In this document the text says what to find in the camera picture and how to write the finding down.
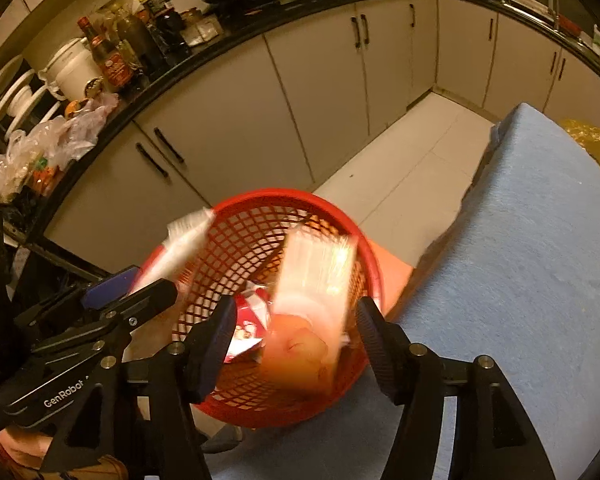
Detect row of condiment bottles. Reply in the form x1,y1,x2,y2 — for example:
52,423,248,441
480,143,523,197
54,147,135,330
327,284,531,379
77,0,193,95

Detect small orange white box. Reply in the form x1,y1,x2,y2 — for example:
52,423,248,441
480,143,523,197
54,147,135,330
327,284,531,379
259,227,359,397

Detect red plastic mesh basket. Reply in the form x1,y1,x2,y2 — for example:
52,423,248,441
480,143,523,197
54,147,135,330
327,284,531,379
134,188,385,429

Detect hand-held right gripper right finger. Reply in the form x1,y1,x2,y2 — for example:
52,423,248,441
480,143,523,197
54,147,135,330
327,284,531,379
355,297,557,480

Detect crumpled clear plastic bag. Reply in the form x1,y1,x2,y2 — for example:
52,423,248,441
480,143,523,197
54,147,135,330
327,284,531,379
0,130,37,206
30,92,122,171

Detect yellow plastic bag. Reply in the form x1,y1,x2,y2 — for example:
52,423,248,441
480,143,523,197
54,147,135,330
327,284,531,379
560,119,600,188

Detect white kitchen base cabinet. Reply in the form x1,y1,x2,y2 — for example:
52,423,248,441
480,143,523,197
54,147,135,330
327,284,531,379
42,0,600,276

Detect blue tablecloth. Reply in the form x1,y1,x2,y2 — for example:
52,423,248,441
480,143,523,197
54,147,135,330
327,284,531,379
200,102,600,480

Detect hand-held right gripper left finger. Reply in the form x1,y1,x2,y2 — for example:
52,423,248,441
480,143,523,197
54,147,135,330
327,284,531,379
40,295,239,480

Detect white plastic bucket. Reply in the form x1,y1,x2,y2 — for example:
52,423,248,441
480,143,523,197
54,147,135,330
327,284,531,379
40,37,106,102

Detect white paper wrapper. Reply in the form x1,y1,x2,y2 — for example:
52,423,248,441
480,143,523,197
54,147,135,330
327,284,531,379
129,207,217,297

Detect small seasoning packets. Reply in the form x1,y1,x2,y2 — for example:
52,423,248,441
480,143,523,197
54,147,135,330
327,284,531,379
182,7,222,47

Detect person's left hand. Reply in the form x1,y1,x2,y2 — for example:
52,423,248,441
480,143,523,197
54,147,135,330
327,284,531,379
0,430,51,471

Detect torn red white carton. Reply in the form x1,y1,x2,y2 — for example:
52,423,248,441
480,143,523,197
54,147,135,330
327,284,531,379
224,282,272,363

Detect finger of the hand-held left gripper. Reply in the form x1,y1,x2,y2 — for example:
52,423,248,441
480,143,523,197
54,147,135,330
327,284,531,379
40,295,239,480
35,277,179,357

